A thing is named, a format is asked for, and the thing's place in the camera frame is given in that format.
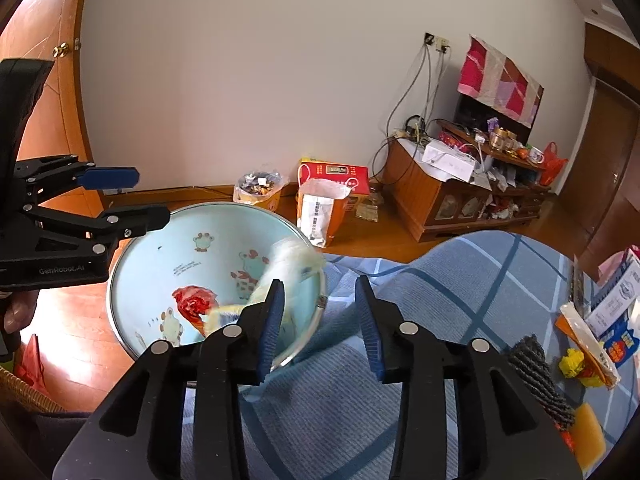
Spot orange wooden door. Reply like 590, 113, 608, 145
0, 0, 108, 211

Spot yellow sponge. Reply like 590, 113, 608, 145
570, 402, 607, 466

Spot blue plaid tablecloth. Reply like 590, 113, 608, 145
180, 230, 640, 480

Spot black television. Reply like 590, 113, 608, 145
452, 95, 533, 146

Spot flattened cardboard scraps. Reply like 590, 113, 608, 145
356, 195, 383, 222

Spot red gift box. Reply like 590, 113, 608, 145
298, 158, 371, 211

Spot orange plastic bag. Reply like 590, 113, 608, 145
537, 141, 568, 188

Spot black wall cable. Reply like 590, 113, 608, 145
385, 45, 446, 181

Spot person's left hand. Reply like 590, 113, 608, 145
0, 287, 38, 336

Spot small lined waste bin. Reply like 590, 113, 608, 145
233, 170, 285, 211

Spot wooden television cabinet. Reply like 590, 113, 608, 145
382, 120, 551, 243

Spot light blue cartoon basin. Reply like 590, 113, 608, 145
106, 201, 328, 366

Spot white paper bag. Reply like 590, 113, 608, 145
296, 178, 353, 248

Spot red plastic bag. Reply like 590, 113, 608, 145
171, 285, 221, 338

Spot silver foil packet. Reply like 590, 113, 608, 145
570, 255, 588, 311

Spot white cardboard box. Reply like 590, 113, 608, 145
422, 141, 478, 181

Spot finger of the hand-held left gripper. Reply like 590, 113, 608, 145
15, 155, 140, 203
17, 204, 171, 256

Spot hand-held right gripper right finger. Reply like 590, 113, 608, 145
354, 275, 583, 480

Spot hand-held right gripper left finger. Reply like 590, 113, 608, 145
52, 277, 287, 480

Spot wicker basket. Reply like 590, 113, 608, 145
0, 362, 66, 413

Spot clear plastic bag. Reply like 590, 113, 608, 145
207, 239, 326, 346

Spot wooden wardrobe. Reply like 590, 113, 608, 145
582, 20, 640, 91

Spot dark clothing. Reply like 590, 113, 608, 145
0, 402, 101, 480

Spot pink patchwork cloth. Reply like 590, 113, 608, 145
457, 34, 546, 128

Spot dark wooden door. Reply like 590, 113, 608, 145
557, 80, 640, 261

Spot yellow plastic bag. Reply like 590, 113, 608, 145
557, 347, 608, 388

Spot black knitted scrubber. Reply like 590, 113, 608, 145
505, 334, 576, 431

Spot tall white milk carton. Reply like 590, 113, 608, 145
585, 255, 640, 333

